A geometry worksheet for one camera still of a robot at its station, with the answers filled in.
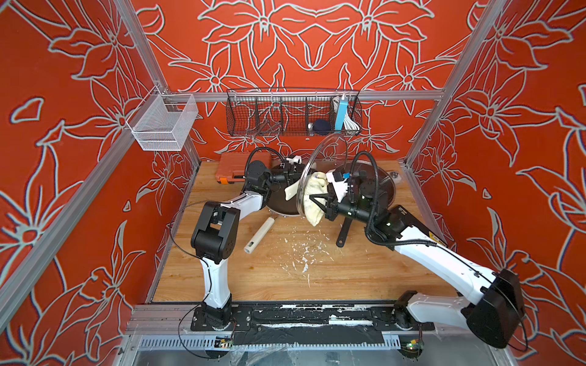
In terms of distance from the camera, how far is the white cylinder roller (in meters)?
0.78

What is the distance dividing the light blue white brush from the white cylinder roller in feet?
1.50

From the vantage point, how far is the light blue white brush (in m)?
0.87
